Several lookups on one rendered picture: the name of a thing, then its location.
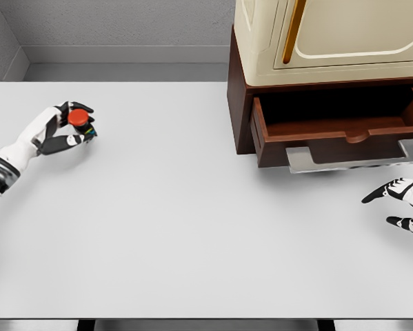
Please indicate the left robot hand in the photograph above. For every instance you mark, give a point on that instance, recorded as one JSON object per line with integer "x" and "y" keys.
{"x": 40, "y": 125}

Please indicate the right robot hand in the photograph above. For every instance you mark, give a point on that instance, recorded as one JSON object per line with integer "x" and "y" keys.
{"x": 404, "y": 193}

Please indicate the red button switch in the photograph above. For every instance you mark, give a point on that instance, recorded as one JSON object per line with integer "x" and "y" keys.
{"x": 79, "y": 120}

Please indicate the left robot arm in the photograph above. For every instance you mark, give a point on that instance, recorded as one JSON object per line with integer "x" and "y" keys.
{"x": 2, "y": 165}

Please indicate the brown wooden drawer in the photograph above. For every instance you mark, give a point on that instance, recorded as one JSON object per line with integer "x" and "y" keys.
{"x": 330, "y": 132}

